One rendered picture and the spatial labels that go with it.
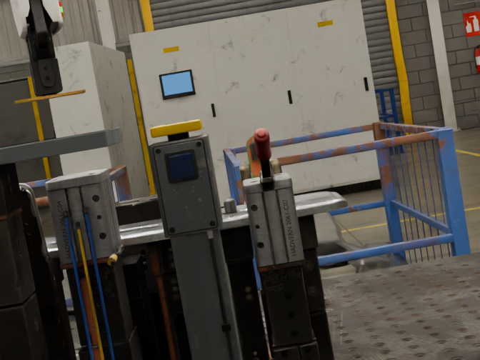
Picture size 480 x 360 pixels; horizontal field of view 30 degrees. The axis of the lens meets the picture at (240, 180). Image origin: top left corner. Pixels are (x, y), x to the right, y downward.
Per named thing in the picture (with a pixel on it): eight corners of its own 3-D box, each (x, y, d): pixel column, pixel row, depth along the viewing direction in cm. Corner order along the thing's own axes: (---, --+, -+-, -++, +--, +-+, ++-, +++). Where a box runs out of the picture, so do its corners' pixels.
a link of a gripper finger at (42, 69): (54, 33, 104) (65, 90, 105) (52, 36, 107) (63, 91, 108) (27, 36, 104) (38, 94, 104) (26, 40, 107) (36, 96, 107)
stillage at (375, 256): (254, 336, 445) (222, 148, 437) (411, 308, 448) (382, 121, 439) (276, 421, 326) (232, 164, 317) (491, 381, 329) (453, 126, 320)
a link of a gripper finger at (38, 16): (45, 11, 100) (49, 52, 104) (33, -25, 105) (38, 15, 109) (34, 13, 100) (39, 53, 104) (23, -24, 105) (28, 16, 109)
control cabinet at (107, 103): (111, 212, 1166) (76, 24, 1144) (151, 205, 1164) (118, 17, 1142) (73, 242, 927) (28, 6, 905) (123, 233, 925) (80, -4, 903)
